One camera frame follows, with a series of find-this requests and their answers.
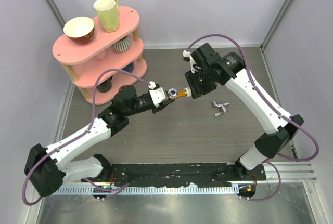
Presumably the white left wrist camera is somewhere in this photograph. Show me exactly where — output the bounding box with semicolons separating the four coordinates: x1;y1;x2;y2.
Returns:
148;81;169;108

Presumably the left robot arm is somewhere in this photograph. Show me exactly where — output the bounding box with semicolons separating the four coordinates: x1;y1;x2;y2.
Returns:
23;82;177;197

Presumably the red bowl white inside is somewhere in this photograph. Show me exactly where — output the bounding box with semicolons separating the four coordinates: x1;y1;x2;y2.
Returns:
63;16;95;45

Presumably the pink three-tier shelf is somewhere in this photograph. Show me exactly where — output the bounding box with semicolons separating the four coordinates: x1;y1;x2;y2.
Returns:
53;6;147;105

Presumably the chrome faucet on table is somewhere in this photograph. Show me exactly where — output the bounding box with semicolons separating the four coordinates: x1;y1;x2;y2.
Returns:
212;101;229;117

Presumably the black mug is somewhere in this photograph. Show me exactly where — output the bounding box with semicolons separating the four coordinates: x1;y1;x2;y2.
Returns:
97;76;112;93

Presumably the dark blue mug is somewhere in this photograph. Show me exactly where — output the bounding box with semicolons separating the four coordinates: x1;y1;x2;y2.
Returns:
123;62;134;73

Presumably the orange faucet with chrome knob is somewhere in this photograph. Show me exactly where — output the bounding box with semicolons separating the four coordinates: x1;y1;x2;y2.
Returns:
168;88;187;100

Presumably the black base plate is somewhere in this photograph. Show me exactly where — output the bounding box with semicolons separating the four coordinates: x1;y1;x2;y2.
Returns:
89;163;266;188

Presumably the striped grey bowl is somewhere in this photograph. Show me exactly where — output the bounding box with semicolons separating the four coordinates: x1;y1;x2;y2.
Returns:
111;35;132;53

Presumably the yellow-green mug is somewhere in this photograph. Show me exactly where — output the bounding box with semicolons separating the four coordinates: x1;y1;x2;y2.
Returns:
93;0;120;32

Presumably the pink cup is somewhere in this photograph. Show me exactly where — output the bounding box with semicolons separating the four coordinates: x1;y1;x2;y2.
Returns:
94;50;107;60

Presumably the white PVC elbow fitting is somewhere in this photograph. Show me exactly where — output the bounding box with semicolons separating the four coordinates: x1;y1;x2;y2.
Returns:
184;87;192;97

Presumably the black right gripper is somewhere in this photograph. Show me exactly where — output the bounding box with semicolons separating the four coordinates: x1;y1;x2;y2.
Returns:
184;67;216;99

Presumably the slotted cable duct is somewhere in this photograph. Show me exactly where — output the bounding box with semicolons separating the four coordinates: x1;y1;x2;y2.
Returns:
53;184;239;197

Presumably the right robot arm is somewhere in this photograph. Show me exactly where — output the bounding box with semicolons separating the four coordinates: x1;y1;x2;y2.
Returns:
183;43;304;180

